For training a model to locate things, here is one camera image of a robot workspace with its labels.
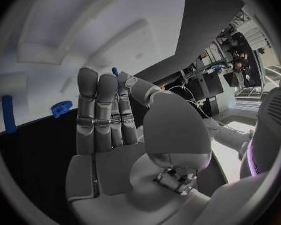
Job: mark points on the person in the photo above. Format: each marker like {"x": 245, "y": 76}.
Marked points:
{"x": 242, "y": 56}

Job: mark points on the blue long thin cylinder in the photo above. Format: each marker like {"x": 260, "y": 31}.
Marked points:
{"x": 9, "y": 114}

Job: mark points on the cluttered workshop desk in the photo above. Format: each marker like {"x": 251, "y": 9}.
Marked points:
{"x": 208, "y": 84}

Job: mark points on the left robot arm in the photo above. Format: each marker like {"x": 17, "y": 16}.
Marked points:
{"x": 227, "y": 135}

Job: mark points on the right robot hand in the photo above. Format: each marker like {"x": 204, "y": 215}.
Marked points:
{"x": 173, "y": 127}

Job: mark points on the blue short cylinder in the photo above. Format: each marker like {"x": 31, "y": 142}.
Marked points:
{"x": 115, "y": 71}

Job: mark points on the white task board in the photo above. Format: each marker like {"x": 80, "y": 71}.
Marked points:
{"x": 121, "y": 46}

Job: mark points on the blue gear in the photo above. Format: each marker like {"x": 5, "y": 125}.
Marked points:
{"x": 60, "y": 107}

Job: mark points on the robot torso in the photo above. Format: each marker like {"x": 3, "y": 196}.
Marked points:
{"x": 269, "y": 135}

